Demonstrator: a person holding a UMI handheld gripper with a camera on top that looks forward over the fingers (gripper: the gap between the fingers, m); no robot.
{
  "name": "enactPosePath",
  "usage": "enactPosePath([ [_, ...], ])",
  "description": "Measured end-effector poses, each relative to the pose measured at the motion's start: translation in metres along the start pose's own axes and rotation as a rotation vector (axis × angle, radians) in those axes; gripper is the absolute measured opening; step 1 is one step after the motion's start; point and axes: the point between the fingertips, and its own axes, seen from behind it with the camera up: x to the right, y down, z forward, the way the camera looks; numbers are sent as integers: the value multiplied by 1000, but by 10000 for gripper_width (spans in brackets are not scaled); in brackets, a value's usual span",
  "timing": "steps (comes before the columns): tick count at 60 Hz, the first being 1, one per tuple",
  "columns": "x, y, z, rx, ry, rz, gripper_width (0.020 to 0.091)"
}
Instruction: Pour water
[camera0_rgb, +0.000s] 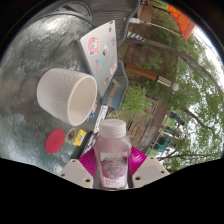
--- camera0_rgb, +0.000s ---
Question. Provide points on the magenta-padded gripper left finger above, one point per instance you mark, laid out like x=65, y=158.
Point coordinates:
x=75, y=171

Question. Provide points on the small colourful card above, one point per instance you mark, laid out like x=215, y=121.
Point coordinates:
x=92, y=112

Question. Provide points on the green leafy tree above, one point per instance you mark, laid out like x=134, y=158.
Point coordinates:
x=186, y=155
x=180, y=56

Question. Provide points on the white textured cup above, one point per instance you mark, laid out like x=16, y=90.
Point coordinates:
x=56, y=93

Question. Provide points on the striped lamp post white globe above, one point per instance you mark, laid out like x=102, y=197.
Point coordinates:
x=143, y=72

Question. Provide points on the silver laptop with stickers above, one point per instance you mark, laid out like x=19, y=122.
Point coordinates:
x=100, y=46

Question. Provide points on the small tape roll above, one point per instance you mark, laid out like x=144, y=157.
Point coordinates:
x=68, y=136

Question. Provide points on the person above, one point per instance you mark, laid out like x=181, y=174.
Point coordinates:
x=164, y=140
x=176, y=117
x=170, y=130
x=158, y=146

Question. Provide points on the flat round red coaster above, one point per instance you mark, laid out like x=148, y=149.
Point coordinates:
x=55, y=141

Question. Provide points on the blue yellow striped cone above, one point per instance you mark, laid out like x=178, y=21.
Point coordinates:
x=136, y=36

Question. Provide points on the yellow card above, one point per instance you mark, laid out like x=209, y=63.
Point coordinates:
x=79, y=137

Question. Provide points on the pink drink bottle white cap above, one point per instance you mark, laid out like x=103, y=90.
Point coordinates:
x=112, y=156

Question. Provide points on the grey wicker chair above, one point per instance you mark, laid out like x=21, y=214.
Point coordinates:
x=115, y=16
x=122, y=75

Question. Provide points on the wooden bench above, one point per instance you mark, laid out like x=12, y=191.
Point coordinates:
x=145, y=11

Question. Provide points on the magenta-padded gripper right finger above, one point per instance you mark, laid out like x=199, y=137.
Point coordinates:
x=148, y=170

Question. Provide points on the black laptop with stickers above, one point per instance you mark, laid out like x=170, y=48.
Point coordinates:
x=88, y=145

